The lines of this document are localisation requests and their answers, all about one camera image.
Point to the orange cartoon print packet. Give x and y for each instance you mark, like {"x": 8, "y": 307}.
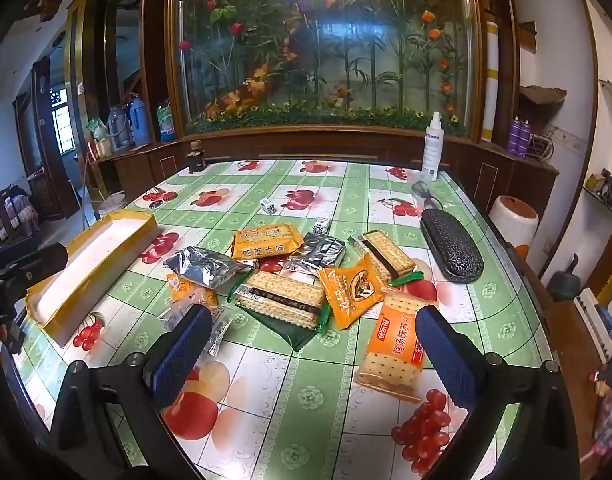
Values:
{"x": 348, "y": 292}

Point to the clear plastic snack packet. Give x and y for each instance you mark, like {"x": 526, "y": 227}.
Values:
{"x": 218, "y": 330}

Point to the brown wall shelf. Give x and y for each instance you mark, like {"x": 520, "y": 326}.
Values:
{"x": 541, "y": 95}

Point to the large orange biscuit packet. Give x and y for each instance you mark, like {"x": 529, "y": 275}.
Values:
{"x": 266, "y": 242}

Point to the green cracker sandwich packet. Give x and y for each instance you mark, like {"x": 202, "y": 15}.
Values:
{"x": 386, "y": 257}
{"x": 278, "y": 297}

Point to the blue thermos flask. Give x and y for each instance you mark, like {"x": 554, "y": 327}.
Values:
{"x": 139, "y": 120}

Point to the pile of shoes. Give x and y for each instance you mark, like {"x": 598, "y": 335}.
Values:
{"x": 608, "y": 187}

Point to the wooden cabinet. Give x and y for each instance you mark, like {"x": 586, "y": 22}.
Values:
{"x": 336, "y": 146}

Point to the small red and white box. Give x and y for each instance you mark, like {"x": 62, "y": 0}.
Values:
{"x": 103, "y": 147}

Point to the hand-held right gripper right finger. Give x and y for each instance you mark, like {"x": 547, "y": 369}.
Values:
{"x": 448, "y": 360}

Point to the silver foil snack packet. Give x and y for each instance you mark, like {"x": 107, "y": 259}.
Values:
{"x": 316, "y": 252}
{"x": 205, "y": 265}

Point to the white and yellow roll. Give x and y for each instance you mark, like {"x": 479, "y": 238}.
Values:
{"x": 491, "y": 85}

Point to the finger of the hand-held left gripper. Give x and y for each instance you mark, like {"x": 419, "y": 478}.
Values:
{"x": 35, "y": 260}

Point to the dark kettle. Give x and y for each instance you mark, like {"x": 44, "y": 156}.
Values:
{"x": 563, "y": 282}

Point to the orange label cracker packet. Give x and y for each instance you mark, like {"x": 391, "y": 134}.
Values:
{"x": 396, "y": 350}

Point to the small white printed candy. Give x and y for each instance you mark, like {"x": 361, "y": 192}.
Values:
{"x": 322, "y": 225}
{"x": 267, "y": 206}

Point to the small orange snack packet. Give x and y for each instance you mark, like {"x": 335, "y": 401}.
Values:
{"x": 190, "y": 290}

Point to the white plastic bucket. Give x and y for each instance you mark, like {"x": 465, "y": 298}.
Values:
{"x": 111, "y": 205}

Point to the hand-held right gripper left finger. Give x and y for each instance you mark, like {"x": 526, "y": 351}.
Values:
{"x": 180, "y": 355}

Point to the white stool with orange top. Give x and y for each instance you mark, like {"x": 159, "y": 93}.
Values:
{"x": 513, "y": 220}

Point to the black eyeglasses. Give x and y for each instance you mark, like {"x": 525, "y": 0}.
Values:
{"x": 426, "y": 195}

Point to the white spray bottle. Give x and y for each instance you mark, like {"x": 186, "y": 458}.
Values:
{"x": 432, "y": 150}

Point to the yellow cardboard box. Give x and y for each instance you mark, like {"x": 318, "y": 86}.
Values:
{"x": 90, "y": 255}

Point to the grey thermos flask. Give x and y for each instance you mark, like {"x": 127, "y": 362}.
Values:
{"x": 118, "y": 127}

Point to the dark green snack packet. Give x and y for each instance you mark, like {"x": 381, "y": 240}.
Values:
{"x": 281, "y": 332}

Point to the green snack bag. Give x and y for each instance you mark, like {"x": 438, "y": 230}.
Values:
{"x": 97, "y": 127}

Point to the green label water bottle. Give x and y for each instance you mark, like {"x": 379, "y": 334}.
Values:
{"x": 165, "y": 122}

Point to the purple bottle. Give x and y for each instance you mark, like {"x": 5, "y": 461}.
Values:
{"x": 513, "y": 137}
{"x": 525, "y": 140}

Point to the artificial flower glass display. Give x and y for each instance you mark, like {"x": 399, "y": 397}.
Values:
{"x": 326, "y": 60}

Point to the dark glass jar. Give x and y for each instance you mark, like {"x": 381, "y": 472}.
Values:
{"x": 196, "y": 160}

